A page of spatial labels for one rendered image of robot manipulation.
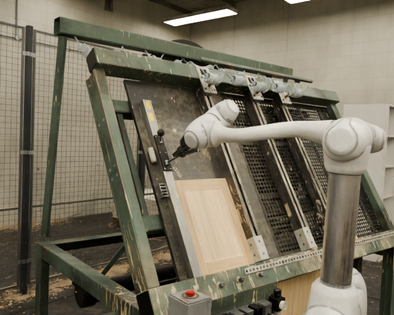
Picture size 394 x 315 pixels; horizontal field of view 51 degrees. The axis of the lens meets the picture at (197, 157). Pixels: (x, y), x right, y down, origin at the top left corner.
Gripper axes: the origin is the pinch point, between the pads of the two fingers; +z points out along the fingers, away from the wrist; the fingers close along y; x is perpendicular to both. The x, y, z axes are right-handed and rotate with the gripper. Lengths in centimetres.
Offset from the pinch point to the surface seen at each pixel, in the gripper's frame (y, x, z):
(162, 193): 15.3, -5.6, 13.5
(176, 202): 21.0, -0.1, 12.4
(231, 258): 52, 25, 14
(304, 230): 46, 82, 9
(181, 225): 32.3, -1.3, 12.4
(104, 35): -101, 1, 36
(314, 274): 71, 119, 41
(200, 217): 28.8, 13.8, 14.8
